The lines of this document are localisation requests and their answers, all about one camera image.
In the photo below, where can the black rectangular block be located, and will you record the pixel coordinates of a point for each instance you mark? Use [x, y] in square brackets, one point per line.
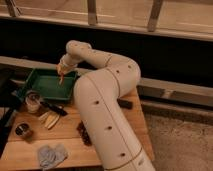
[125, 104]

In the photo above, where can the wooden table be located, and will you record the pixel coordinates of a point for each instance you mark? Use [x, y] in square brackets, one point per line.
[19, 155]

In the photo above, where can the sliced banana pieces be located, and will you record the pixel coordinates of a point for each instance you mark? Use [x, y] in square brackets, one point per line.
[49, 119]

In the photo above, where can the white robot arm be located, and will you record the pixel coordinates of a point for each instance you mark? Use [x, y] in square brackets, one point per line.
[95, 96]

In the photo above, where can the clear glass jar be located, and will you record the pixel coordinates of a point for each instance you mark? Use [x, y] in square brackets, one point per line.
[32, 101]

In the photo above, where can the grey crumpled cloth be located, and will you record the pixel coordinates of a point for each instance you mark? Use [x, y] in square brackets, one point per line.
[49, 157]

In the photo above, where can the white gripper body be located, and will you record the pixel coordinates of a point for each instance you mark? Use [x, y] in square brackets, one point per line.
[69, 63]

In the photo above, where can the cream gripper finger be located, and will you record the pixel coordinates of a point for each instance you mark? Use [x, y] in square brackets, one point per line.
[59, 69]
[66, 72]

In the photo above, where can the black handled knife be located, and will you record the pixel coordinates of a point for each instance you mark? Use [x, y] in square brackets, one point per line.
[54, 108]

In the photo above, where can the dark grape bunch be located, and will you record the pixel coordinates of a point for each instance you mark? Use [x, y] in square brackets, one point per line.
[83, 134]

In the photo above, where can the green plastic tray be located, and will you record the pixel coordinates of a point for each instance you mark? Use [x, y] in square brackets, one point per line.
[46, 83]

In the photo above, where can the small metal cup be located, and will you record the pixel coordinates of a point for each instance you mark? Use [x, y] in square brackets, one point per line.
[23, 130]

